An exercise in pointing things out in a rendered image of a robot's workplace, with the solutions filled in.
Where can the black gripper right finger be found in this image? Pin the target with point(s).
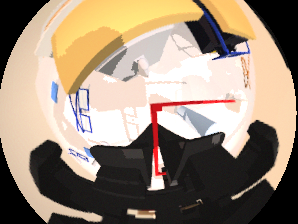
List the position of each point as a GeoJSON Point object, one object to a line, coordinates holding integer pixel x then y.
{"type": "Point", "coordinates": [176, 149]}

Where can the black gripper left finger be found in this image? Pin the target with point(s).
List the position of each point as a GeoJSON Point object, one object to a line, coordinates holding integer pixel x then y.
{"type": "Point", "coordinates": [138, 154]}

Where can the red glasses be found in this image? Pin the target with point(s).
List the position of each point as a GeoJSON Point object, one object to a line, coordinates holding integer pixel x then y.
{"type": "Point", "coordinates": [157, 107]}

